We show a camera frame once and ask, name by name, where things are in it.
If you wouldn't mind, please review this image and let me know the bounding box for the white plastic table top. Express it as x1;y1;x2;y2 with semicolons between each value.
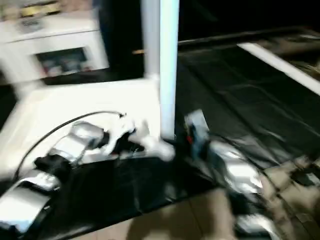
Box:
0;77;176;181

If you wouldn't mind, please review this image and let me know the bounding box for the black work mat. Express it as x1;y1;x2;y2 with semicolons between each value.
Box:
0;42;320;236

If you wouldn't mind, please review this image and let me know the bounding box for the crumpled black plastic sheet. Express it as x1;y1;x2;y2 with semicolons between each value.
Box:
175;45;320;201

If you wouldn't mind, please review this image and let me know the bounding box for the white cabinet with glass doors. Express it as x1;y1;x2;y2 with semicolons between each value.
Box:
0;0;110;86

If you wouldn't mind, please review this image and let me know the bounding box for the dark low furniture silver edge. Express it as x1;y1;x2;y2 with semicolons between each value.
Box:
177;27;320;50

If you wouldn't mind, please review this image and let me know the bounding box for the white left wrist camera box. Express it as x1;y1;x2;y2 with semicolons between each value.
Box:
112;115;151;151

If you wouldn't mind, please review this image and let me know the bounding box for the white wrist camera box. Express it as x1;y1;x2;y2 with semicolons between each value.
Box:
112;115;151;151
184;110;210;133

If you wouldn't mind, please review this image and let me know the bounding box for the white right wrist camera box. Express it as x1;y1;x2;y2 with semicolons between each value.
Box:
184;110;210;133

